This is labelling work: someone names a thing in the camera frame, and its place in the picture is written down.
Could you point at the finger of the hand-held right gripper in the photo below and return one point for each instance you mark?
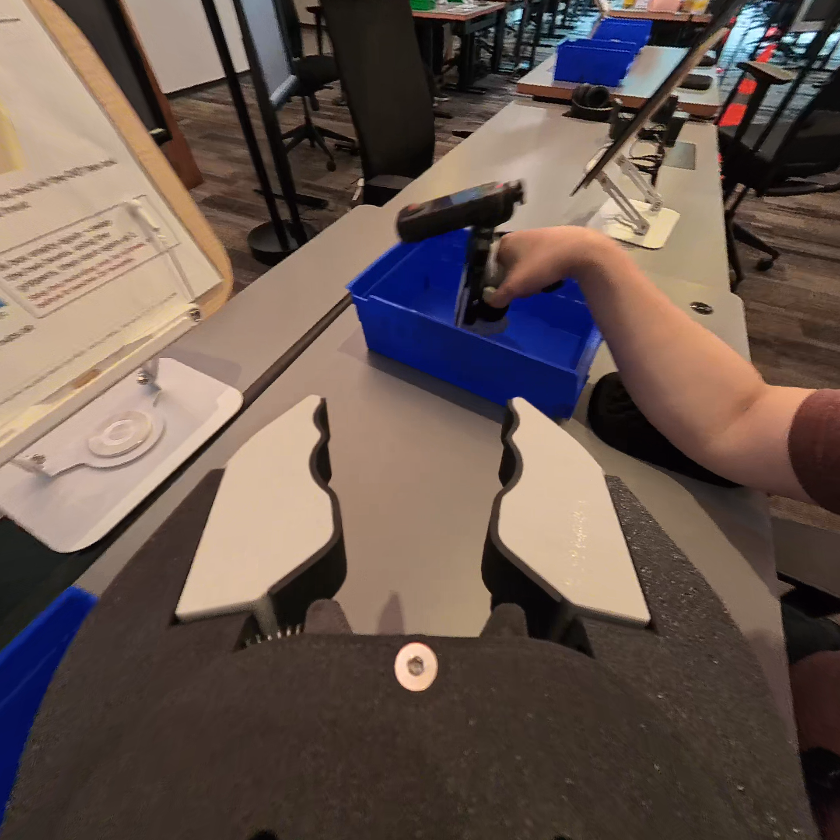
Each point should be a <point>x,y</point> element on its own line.
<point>464,295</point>
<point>491,318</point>

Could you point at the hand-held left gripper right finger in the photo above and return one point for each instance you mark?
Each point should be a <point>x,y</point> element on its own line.
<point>564,525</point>

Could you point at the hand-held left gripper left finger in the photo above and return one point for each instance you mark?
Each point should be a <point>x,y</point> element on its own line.
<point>269,512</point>

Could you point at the blue plastic bin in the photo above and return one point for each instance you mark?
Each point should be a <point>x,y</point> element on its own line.
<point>459,367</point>
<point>39,669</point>
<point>623,29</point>
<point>590,65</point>

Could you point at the black elbow rest pad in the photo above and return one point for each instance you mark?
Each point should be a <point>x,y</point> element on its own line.
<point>630,426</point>

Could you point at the person's right forearm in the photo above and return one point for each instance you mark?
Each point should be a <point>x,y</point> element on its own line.
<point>676,380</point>

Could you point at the person's right hand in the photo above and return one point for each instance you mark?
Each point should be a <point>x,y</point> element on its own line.
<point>544,262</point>

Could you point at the black office chair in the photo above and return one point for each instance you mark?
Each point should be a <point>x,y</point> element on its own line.
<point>380,98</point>
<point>787,151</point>
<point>315,79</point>

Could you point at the black headphones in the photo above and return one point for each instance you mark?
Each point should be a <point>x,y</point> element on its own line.
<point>590,98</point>

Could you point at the black floor sign stand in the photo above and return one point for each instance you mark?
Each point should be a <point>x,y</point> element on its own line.
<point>262,131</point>

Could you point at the instruction sheet on stand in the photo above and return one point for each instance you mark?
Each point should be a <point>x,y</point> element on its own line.
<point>208,253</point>

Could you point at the paper instruction sheet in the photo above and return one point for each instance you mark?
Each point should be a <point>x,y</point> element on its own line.
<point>65,197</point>

